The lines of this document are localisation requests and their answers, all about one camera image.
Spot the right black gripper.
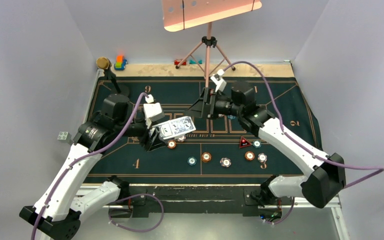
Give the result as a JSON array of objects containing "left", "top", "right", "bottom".
[{"left": 183, "top": 87, "right": 243, "bottom": 120}]

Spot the blue playing card deck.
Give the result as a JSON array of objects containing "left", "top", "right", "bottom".
[{"left": 154, "top": 116, "right": 196, "bottom": 140}]

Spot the green poker chip stack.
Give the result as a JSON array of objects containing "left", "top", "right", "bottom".
[{"left": 187, "top": 157, "right": 197, "bottom": 166}]

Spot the red triangular dealer button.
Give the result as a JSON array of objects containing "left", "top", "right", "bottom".
[{"left": 239, "top": 136, "right": 253, "bottom": 149}]

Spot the orange poker chip stack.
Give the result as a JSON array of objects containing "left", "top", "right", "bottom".
[{"left": 201, "top": 152, "right": 212, "bottom": 163}]

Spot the pink poker chip stack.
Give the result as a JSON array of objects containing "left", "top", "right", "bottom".
[{"left": 220, "top": 157, "right": 232, "bottom": 168}]

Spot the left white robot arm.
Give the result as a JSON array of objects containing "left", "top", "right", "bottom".
[{"left": 19, "top": 93, "right": 164, "bottom": 240}]

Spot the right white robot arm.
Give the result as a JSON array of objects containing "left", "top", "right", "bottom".
[{"left": 185, "top": 81, "right": 346, "bottom": 209}]

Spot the dark green poker mat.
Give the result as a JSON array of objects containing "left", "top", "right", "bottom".
[{"left": 85, "top": 76, "right": 322, "bottom": 185}]

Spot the teal toy block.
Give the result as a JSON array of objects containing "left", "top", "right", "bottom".
[{"left": 189, "top": 59, "right": 203, "bottom": 65}]

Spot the red toy block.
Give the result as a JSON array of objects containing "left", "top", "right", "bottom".
[{"left": 174, "top": 59, "right": 187, "bottom": 66}]

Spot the grey lego block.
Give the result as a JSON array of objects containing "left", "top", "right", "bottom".
[{"left": 57, "top": 131, "right": 74, "bottom": 145}]

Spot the colourful toy block stack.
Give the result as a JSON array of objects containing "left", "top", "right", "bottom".
[{"left": 114, "top": 54, "right": 128, "bottom": 71}]

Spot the gold round knob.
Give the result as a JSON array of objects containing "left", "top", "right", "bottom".
[{"left": 95, "top": 56, "right": 112, "bottom": 70}]

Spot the pink music stand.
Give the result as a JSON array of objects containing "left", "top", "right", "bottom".
[{"left": 161, "top": 0, "right": 263, "bottom": 87}]

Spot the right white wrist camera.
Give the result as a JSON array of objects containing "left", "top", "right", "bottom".
[{"left": 210, "top": 69, "right": 227, "bottom": 93}]

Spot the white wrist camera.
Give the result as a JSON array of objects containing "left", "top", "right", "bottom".
[
  {"left": 210, "top": 69, "right": 227, "bottom": 93},
  {"left": 143, "top": 94, "right": 165, "bottom": 129}
]

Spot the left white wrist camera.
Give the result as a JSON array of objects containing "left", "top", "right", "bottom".
[{"left": 143, "top": 94, "right": 165, "bottom": 129}]

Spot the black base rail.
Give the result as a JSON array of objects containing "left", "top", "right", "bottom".
[{"left": 108, "top": 184, "right": 294, "bottom": 220}]

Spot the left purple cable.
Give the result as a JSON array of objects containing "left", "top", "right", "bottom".
[{"left": 30, "top": 92, "right": 164, "bottom": 240}]

